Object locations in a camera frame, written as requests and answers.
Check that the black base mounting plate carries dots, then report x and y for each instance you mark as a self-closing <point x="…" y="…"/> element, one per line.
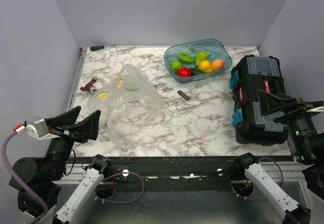
<point x="178" y="174"/>

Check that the clear plastic bag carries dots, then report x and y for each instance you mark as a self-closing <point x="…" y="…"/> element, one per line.
<point x="128" y="104"/>

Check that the brown metal-tipped tool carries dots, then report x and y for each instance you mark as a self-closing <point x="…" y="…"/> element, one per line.
<point x="89" y="87"/>

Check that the aluminium front rail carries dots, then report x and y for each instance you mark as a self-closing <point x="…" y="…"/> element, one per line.
<point x="291" y="171"/>

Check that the black tool box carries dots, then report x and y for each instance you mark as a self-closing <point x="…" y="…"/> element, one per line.
<point x="250" y="74"/>

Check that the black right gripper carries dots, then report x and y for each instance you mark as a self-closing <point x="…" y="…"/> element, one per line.
<point x="270" y="101"/>

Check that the orange fake peach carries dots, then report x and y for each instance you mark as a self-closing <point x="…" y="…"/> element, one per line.
<point x="217" y="64"/>

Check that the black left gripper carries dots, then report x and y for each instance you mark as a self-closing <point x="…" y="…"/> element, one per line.
<point x="87" y="128"/>

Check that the aluminium side rail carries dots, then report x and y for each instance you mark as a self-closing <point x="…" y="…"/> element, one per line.
<point x="73" y="91"/>

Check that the green handled screwdriver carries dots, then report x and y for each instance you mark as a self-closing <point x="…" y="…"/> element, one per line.
<point x="100" y="47"/>

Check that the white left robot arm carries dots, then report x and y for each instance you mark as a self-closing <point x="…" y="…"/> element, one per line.
<point x="35" y="178"/>

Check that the light green fake pear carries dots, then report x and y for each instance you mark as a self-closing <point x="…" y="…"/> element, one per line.
<point x="200" y="57"/>

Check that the red fake fruit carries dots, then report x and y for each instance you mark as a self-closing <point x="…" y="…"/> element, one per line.
<point x="184" y="72"/>

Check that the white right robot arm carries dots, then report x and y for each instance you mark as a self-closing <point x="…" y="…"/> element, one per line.
<point x="294" y="188"/>

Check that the teal plastic tray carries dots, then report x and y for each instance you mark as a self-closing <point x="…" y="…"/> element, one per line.
<point x="214" y="49"/>

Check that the green fake starfruit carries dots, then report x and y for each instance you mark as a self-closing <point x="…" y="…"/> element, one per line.
<point x="185" y="58"/>

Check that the yellow fake fruit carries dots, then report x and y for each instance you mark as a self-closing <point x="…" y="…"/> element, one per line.
<point x="205" y="66"/>

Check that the green fake fruit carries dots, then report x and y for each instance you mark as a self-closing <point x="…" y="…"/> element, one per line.
<point x="175" y="66"/>

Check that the dark green fake avocado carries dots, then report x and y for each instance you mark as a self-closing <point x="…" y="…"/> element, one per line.
<point x="195" y="71"/>

